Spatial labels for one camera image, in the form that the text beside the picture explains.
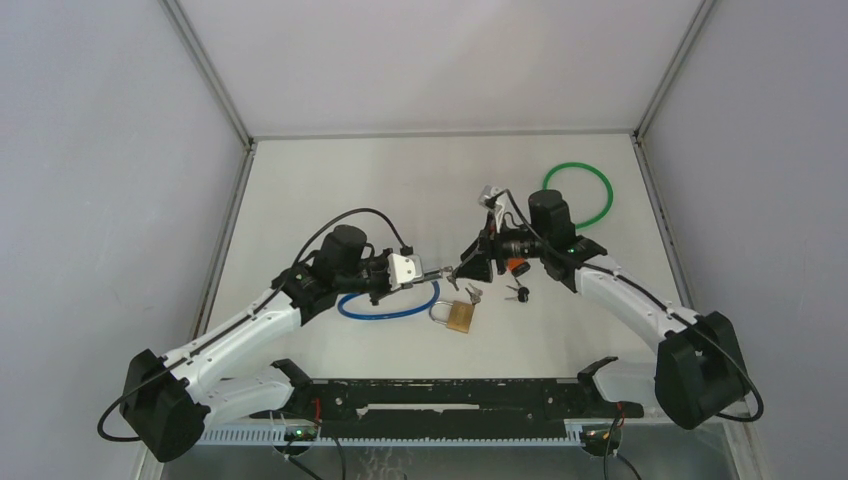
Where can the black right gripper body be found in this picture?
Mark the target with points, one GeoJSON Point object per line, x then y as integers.
{"type": "Point", "coordinates": [496, 245]}

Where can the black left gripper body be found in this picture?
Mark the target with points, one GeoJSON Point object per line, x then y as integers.
{"type": "Point", "coordinates": [376, 282]}

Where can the blue cable lock keys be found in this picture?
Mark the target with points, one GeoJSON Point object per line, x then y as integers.
{"type": "Point", "coordinates": [450, 277]}

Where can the orange black key fob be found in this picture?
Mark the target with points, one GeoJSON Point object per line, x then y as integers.
{"type": "Point", "coordinates": [518, 266]}

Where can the large brass padlock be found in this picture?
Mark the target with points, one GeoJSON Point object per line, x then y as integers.
{"type": "Point", "coordinates": [454, 315]}

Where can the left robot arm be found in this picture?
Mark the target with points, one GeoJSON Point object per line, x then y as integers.
{"type": "Point", "coordinates": [170, 400]}

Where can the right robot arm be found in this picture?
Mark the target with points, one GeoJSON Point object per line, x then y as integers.
{"type": "Point", "coordinates": [697, 371]}

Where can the black-headed key bunch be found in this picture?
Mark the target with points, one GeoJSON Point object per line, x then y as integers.
{"type": "Point", "coordinates": [521, 292]}

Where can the large padlock silver keys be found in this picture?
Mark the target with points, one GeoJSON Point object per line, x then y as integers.
{"type": "Point", "coordinates": [475, 294]}

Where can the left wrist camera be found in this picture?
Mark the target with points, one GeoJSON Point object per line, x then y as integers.
{"type": "Point", "coordinates": [403, 269]}

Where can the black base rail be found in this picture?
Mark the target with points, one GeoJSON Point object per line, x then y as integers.
{"type": "Point", "coordinates": [407, 403]}

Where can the white slotted cable duct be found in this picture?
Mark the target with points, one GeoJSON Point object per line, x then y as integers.
{"type": "Point", "coordinates": [496, 434]}

